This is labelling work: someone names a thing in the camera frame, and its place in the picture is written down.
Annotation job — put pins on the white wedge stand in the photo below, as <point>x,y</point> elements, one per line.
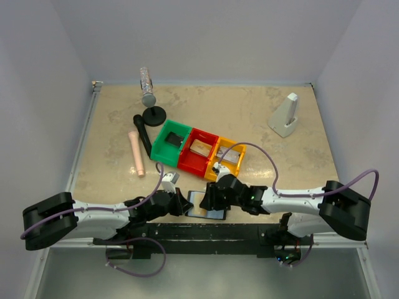
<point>284,120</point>

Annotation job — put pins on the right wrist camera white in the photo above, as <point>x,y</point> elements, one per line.
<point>220,170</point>

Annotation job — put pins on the red plastic bin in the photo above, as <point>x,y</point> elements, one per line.
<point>192,162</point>

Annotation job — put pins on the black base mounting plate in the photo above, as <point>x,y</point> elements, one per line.
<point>205,239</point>

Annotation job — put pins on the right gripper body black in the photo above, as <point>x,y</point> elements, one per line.
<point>212,195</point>

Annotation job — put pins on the silver cards in yellow bin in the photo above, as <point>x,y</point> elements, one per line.
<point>231,156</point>

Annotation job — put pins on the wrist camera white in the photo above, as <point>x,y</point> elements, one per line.
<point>220,170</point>
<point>169,181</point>

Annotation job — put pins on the green plastic bin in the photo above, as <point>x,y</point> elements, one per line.
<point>164,152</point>

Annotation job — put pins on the yellow plastic bin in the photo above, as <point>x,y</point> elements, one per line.
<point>234,168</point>

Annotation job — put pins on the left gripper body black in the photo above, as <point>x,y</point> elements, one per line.
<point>180,202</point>

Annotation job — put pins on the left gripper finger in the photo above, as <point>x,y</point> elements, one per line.
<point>181,201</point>
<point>184,209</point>

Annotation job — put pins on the black leather card holder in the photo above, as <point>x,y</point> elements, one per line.
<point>196,197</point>

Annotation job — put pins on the gold VIP card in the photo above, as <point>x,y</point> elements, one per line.
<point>198,212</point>

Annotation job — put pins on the black bin handle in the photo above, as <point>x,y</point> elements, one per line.
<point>138,121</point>

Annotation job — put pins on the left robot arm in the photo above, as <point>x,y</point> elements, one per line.
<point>62,217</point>

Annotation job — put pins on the glitter tube on black stand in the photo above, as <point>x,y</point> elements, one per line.
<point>153,115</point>

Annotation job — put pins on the gold cards in red bin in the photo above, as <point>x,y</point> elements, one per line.
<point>201,148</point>

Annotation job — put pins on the pink cylinder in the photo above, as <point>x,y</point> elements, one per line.
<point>134,141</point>

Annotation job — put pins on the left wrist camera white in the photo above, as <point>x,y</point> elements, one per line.
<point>169,181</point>

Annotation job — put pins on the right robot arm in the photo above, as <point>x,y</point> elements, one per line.
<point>332,208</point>

